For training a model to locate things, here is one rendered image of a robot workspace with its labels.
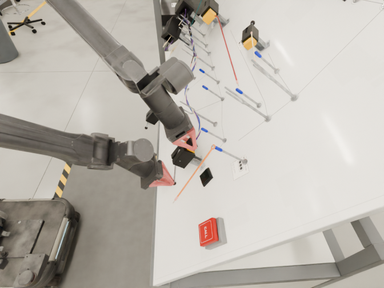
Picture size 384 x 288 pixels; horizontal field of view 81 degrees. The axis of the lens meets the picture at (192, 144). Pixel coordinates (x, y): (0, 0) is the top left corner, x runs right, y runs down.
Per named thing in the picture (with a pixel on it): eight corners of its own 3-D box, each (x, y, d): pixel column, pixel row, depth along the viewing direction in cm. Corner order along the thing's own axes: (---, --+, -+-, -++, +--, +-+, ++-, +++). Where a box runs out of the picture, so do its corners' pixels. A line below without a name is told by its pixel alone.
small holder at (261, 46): (270, 26, 66) (254, 10, 62) (270, 48, 62) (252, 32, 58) (256, 36, 69) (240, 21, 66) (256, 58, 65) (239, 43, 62)
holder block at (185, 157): (181, 159, 68) (170, 155, 66) (192, 146, 66) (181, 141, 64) (184, 168, 64) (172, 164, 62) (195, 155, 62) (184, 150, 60)
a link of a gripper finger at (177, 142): (200, 133, 65) (184, 110, 59) (207, 147, 59) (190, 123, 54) (180, 145, 66) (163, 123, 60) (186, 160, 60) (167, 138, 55)
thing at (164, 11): (159, 27, 133) (158, 14, 128) (161, 5, 156) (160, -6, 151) (215, 25, 134) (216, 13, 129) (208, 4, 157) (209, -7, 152)
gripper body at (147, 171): (158, 154, 69) (139, 142, 65) (162, 177, 61) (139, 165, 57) (144, 167, 70) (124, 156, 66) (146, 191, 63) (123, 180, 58)
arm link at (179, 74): (129, 86, 58) (119, 67, 49) (162, 57, 60) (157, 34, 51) (161, 116, 56) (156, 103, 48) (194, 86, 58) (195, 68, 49)
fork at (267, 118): (272, 119, 52) (229, 88, 44) (266, 124, 53) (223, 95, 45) (270, 113, 53) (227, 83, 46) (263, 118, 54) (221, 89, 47)
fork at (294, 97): (300, 98, 48) (257, 61, 41) (292, 103, 49) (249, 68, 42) (296, 92, 49) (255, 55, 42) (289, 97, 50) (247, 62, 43)
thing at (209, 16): (216, 13, 84) (210, 7, 82) (216, 16, 83) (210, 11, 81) (208, 22, 87) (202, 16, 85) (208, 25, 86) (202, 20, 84)
